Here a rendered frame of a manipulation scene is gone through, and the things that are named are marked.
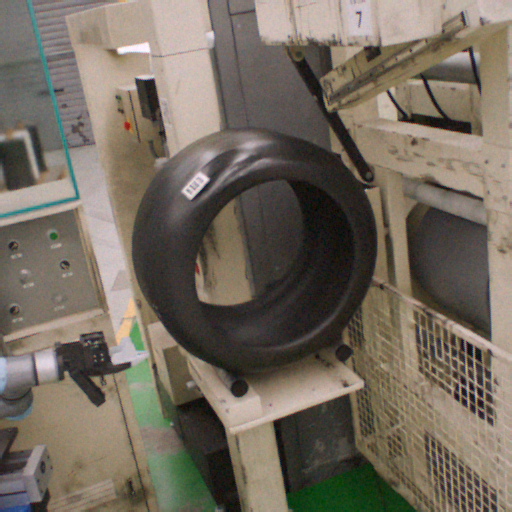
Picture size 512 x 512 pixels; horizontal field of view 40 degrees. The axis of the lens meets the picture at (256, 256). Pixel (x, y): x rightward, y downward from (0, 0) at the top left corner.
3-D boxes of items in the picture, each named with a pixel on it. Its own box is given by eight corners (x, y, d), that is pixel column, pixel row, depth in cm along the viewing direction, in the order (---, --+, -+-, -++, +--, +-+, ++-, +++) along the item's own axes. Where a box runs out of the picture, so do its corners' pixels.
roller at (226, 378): (189, 342, 198) (191, 327, 197) (204, 342, 200) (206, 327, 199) (230, 398, 167) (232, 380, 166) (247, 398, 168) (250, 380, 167)
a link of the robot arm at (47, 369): (40, 391, 157) (37, 375, 164) (61, 387, 158) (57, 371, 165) (36, 360, 154) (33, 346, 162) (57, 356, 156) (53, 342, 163)
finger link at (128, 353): (149, 340, 164) (110, 347, 161) (152, 363, 165) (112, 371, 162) (147, 335, 166) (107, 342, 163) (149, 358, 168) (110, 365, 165)
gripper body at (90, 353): (110, 342, 159) (55, 351, 155) (113, 376, 162) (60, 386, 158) (104, 329, 166) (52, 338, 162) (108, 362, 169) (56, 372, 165)
